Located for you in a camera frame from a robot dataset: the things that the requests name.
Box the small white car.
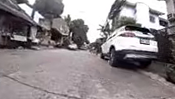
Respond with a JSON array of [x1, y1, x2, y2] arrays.
[[66, 41, 79, 52]]

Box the group of trees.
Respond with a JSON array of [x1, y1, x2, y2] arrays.
[[59, 13, 94, 49]]

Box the grey concrete road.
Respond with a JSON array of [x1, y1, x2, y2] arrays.
[[0, 36, 175, 99]]

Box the grey house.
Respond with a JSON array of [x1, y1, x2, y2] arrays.
[[35, 13, 73, 49]]

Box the round dark tree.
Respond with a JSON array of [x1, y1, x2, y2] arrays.
[[31, 0, 67, 22]]

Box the white building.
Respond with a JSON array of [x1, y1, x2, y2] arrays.
[[110, 0, 171, 39]]

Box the dark metal gate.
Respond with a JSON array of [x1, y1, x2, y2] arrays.
[[149, 27, 175, 64]]

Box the dark wooden house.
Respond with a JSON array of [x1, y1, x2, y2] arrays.
[[0, 0, 49, 58]]

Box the grey kerb strip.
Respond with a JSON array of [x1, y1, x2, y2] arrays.
[[136, 68, 175, 98]]

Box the overhead wires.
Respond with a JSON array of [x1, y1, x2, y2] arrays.
[[103, 0, 133, 33]]

